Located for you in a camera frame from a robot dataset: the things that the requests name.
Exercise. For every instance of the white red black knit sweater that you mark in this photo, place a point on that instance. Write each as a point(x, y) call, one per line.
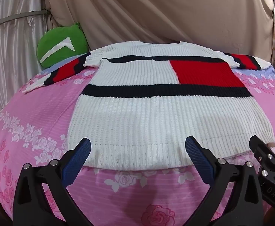
point(139, 122)

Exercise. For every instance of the beige curtain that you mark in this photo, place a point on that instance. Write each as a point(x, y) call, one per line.
point(151, 9)

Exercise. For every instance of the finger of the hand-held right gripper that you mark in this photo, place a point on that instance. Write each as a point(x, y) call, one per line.
point(261, 150)

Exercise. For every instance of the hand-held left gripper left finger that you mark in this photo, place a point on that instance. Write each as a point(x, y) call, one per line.
point(77, 162)

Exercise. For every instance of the white satin curtain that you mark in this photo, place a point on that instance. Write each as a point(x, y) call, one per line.
point(10, 51)

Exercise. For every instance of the pink floral bedsheet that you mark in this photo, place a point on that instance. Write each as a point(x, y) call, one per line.
point(34, 113)

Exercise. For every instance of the green round pillow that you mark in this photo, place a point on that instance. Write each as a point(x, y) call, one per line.
point(57, 37)

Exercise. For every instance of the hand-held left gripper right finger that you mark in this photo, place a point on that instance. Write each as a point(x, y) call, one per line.
point(198, 162)

